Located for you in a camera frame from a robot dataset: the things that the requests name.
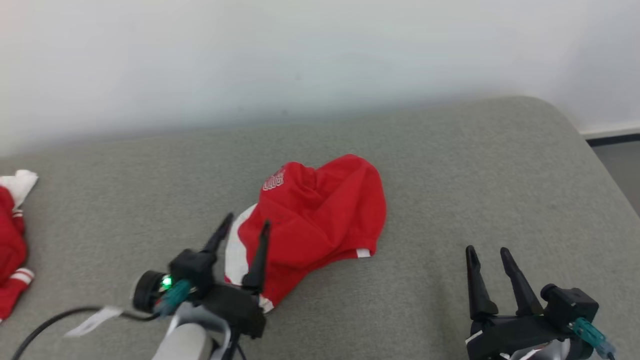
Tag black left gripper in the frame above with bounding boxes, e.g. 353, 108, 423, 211
169, 212, 272, 340

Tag white wall baseboard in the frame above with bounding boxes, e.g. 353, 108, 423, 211
579, 121, 640, 147

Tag white cable tag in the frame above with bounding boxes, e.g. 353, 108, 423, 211
64, 306, 125, 337

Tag red basketball jersey white sleeves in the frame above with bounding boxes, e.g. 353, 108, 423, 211
223, 154, 387, 314

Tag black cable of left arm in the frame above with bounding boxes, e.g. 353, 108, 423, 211
11, 306, 157, 360

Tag grey fabric sofa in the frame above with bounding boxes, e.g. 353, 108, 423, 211
0, 96, 640, 360

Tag pile of red white garments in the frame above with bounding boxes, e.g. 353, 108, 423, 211
0, 169, 39, 321

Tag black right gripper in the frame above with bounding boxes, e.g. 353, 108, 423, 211
465, 245, 597, 360

